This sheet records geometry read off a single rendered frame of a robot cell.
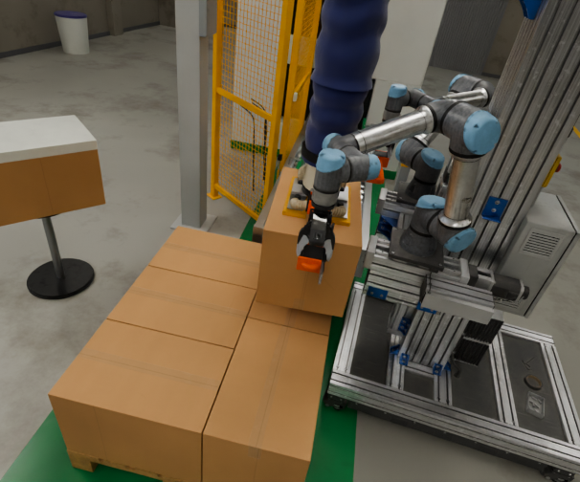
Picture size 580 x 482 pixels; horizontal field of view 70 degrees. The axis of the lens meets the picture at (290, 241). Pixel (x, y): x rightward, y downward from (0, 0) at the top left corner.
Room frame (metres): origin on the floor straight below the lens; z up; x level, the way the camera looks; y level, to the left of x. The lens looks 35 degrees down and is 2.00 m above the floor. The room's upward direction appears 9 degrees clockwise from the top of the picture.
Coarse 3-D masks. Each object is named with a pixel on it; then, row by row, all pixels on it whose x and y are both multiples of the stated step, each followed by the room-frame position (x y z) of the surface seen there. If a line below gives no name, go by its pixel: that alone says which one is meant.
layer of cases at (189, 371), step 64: (192, 256) 1.77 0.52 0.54; (256, 256) 1.86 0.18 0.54; (128, 320) 1.25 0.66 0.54; (192, 320) 1.31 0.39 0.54; (256, 320) 1.37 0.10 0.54; (320, 320) 1.44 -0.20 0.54; (64, 384) 0.90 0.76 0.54; (128, 384) 0.94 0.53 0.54; (192, 384) 0.98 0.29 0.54; (256, 384) 1.03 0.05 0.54; (320, 384) 1.07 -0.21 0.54; (128, 448) 0.82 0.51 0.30; (192, 448) 0.80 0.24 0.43; (256, 448) 0.77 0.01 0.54
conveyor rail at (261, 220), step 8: (304, 128) 3.87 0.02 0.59; (304, 136) 3.75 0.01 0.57; (296, 144) 3.44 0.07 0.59; (296, 152) 3.28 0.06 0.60; (288, 160) 3.10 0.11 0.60; (272, 192) 2.53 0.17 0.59; (272, 200) 2.43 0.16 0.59; (264, 208) 2.30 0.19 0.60; (264, 216) 2.21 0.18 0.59; (264, 224) 2.15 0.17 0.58
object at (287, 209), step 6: (294, 180) 1.78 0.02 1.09; (300, 180) 1.74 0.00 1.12; (288, 192) 1.66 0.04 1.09; (288, 198) 1.61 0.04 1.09; (300, 198) 1.59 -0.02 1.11; (306, 198) 1.64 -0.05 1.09; (288, 204) 1.55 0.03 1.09; (282, 210) 1.50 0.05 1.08; (288, 210) 1.51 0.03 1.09; (294, 210) 1.51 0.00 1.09; (300, 210) 1.52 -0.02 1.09; (294, 216) 1.50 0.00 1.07; (300, 216) 1.50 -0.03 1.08
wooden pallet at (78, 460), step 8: (72, 456) 0.85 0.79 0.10; (80, 456) 0.84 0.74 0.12; (88, 456) 0.84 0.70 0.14; (72, 464) 0.85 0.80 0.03; (80, 464) 0.85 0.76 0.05; (88, 464) 0.84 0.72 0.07; (96, 464) 0.87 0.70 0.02; (104, 464) 0.83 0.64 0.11; (112, 464) 0.83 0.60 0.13; (120, 464) 0.83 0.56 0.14; (136, 472) 0.82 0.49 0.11; (144, 472) 0.82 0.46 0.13; (152, 472) 0.81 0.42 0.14; (168, 480) 0.81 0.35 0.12; (176, 480) 0.80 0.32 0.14
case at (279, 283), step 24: (288, 168) 1.95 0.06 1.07; (360, 192) 1.81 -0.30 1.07; (288, 216) 1.49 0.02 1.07; (360, 216) 1.58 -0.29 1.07; (264, 240) 1.37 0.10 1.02; (288, 240) 1.36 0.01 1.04; (336, 240) 1.37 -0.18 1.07; (360, 240) 1.40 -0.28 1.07; (264, 264) 1.37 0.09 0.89; (288, 264) 1.36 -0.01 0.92; (336, 264) 1.35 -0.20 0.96; (264, 288) 1.37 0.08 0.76; (288, 288) 1.36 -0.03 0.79; (312, 288) 1.36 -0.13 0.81; (336, 288) 1.35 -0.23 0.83; (336, 312) 1.35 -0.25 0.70
